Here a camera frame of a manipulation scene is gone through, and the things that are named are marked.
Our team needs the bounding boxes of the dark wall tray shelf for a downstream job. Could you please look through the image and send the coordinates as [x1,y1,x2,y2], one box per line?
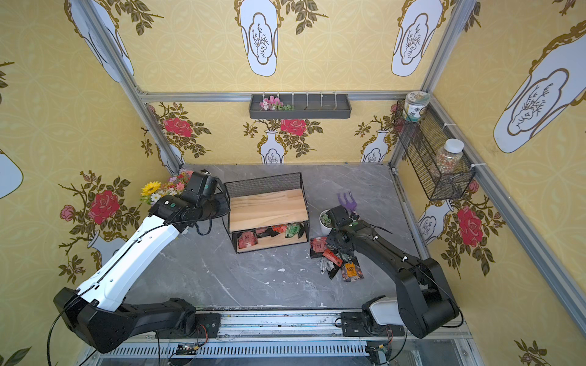
[249,92,352,120]

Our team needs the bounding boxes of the green tea bag shelf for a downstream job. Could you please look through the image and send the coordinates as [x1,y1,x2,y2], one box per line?
[285,223,305,239]

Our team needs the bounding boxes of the pink flowers in tray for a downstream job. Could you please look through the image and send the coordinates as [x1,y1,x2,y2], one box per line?
[259,95,292,111]

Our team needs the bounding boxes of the flower bouquet white fence planter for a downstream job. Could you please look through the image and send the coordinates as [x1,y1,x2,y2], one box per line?
[140,169,193,205]

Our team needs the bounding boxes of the black red tea bag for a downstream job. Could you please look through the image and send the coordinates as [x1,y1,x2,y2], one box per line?
[323,249,343,268]

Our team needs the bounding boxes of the glass jar white lid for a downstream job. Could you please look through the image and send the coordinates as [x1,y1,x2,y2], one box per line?
[435,139,465,175]

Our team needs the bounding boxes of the aluminium rail front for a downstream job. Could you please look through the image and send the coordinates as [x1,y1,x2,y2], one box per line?
[86,308,472,343]

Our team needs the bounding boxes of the orange label tea bag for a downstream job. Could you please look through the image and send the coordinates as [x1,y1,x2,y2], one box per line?
[341,258,364,283]

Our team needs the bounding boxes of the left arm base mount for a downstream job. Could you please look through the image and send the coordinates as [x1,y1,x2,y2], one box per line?
[155,313,221,340]

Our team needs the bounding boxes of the black wire wall basket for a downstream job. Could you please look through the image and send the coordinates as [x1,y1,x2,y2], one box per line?
[389,100,476,201]

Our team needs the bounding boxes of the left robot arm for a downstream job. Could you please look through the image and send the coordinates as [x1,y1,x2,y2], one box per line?
[53,171,230,354]

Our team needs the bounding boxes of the black wire two-tier shelf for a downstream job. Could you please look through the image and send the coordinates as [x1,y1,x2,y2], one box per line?
[225,172,310,254]

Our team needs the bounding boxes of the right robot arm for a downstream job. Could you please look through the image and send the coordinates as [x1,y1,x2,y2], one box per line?
[326,206,463,339]

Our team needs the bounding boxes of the green label jar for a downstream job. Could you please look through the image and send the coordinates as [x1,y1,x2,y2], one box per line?
[403,91,430,122]

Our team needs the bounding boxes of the small circuit board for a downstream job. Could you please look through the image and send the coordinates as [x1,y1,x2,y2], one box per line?
[175,343,199,356]

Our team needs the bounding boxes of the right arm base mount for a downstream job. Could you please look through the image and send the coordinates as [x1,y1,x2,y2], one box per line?
[334,312,406,338]

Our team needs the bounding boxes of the small succulent white pot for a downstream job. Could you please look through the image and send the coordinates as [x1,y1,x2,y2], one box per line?
[319,210,333,236]

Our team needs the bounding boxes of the red tea bag shelf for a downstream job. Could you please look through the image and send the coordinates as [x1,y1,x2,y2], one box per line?
[237,231,258,251]

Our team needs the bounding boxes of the silver black tea bag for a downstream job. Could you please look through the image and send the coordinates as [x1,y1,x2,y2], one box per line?
[320,258,340,280]

